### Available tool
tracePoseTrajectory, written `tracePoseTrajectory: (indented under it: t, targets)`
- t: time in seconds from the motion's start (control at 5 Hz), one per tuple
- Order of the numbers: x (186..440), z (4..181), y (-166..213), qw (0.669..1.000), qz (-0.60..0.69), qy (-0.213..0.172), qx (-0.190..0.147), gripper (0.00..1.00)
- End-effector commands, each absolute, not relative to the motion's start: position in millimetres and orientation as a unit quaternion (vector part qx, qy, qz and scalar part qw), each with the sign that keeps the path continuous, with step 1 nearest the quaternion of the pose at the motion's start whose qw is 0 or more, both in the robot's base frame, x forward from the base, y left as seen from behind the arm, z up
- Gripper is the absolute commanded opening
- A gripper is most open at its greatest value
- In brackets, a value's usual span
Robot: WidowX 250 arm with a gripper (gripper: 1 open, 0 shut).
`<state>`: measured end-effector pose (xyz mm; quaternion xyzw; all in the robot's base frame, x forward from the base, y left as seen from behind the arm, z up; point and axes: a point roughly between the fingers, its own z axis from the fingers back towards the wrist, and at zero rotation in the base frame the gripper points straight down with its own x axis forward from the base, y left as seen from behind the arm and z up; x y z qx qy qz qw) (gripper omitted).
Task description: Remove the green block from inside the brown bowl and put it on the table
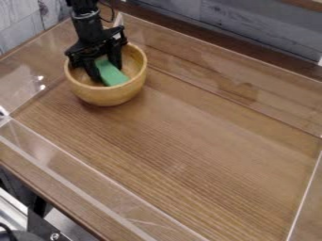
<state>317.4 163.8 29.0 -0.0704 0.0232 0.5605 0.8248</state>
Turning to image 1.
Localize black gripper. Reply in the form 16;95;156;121
66;0;127;82

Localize black cable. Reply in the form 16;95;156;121
0;219;20;241

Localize black metal bracket with bolt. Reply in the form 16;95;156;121
27;210;72;241

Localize brown wooden bowl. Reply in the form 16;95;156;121
64;43;147;106

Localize clear acrylic barrier tray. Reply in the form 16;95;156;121
0;16;322;241

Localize green rectangular block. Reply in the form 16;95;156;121
96;57;130;87

